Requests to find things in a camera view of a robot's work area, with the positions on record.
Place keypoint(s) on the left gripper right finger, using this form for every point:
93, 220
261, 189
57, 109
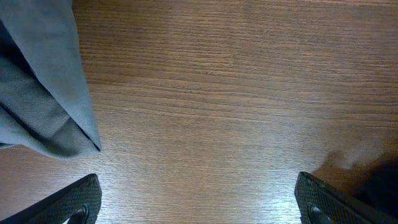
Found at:
320, 202

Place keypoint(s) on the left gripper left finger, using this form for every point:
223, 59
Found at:
79, 202

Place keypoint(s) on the black t-shirt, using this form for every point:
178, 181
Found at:
380, 190

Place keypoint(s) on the grey folded garment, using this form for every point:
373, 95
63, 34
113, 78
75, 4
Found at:
45, 102

